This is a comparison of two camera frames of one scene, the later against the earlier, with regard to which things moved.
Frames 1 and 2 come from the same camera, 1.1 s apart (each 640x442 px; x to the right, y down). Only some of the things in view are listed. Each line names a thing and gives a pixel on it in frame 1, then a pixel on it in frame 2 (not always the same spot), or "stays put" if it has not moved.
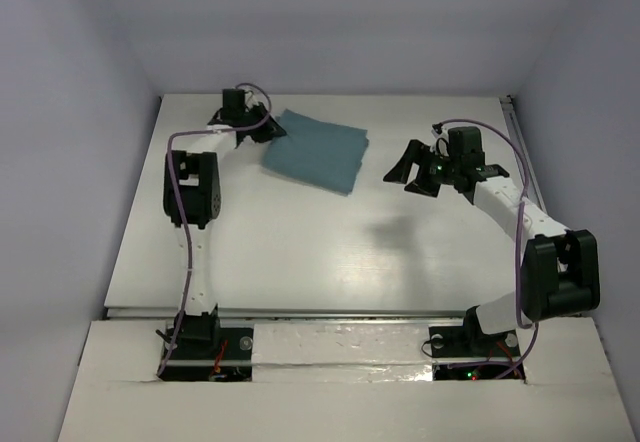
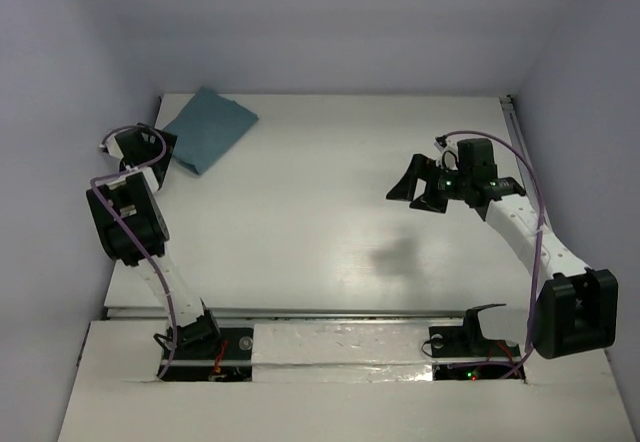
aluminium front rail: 298,313 stays put
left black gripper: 252,123 → 150,147
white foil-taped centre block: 341,352 stays put
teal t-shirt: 325,154 → 208,127
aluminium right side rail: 517,132 stays put
